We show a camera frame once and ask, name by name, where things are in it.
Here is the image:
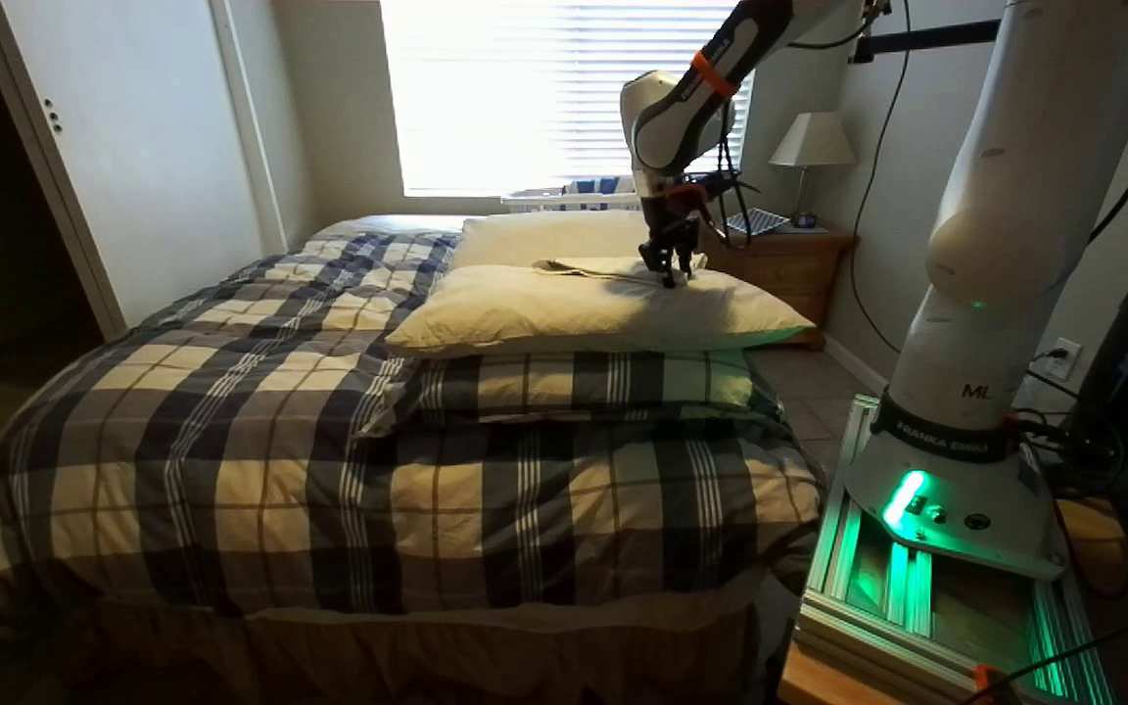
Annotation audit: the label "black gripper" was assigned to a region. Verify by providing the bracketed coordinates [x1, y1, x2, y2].
[641, 202, 705, 287]

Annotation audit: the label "large beige pillow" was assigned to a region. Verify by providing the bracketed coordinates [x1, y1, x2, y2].
[382, 260, 817, 360]

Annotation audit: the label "plaid pillow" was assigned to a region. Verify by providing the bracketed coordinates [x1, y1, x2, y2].
[398, 346, 789, 431]

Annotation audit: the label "papers stack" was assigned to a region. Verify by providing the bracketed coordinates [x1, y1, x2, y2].
[715, 202, 794, 244]

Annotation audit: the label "wooden nightstand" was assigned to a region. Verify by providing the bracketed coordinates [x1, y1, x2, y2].
[697, 218, 860, 331]

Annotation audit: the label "white table lamp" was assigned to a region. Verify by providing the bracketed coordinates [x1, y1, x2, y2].
[768, 106, 860, 236]

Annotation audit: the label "white window blinds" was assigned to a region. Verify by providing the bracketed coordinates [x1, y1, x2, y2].
[376, 0, 760, 202]

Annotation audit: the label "beige bed skirt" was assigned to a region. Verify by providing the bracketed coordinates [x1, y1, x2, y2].
[0, 573, 792, 705]

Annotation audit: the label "blue plaid comforter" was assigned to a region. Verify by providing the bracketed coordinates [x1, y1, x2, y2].
[0, 213, 830, 642]

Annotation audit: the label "white door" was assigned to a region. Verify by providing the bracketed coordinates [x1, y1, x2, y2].
[0, 0, 266, 330]

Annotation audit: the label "black wrist camera orange mount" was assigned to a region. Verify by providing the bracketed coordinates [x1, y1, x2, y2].
[641, 175, 714, 215]

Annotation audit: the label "thin black cable loop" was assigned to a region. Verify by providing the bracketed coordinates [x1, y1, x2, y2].
[705, 111, 768, 245]

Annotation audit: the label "orange arm strap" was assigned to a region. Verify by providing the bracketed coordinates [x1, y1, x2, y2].
[691, 46, 739, 98]

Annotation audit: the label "thin black wall cable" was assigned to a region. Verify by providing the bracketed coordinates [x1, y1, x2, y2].
[842, 0, 919, 360]

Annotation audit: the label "black mount bar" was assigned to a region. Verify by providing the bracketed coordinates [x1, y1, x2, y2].
[849, 17, 1007, 68]

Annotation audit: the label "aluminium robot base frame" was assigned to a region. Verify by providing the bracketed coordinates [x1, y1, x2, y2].
[792, 388, 1118, 705]

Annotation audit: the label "white wall outlet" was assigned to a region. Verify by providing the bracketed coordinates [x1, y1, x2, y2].
[1043, 331, 1089, 377]

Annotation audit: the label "black cable orange plug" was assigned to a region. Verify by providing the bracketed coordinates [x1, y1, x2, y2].
[965, 624, 1123, 705]

